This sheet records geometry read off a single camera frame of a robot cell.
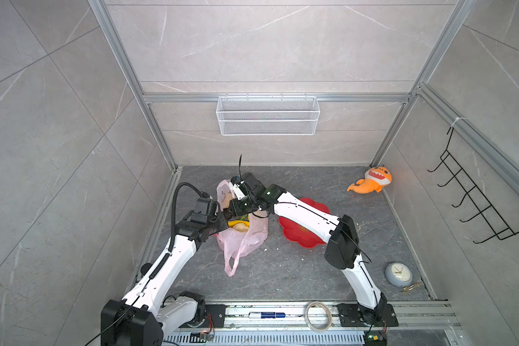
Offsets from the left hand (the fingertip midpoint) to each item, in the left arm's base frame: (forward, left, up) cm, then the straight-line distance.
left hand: (225, 216), depth 82 cm
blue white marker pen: (-32, -15, -14) cm, 37 cm away
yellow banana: (+4, -1, -12) cm, 13 cm away
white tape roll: (-32, -37, -14) cm, 51 cm away
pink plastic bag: (-11, -4, -1) cm, 12 cm away
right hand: (+3, -3, +1) cm, 4 cm away
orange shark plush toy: (+24, -72, -8) cm, 76 cm away
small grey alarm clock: (-20, -66, -12) cm, 70 cm away
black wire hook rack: (0, -83, +16) cm, 84 cm away
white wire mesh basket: (+46, -18, +15) cm, 52 cm away
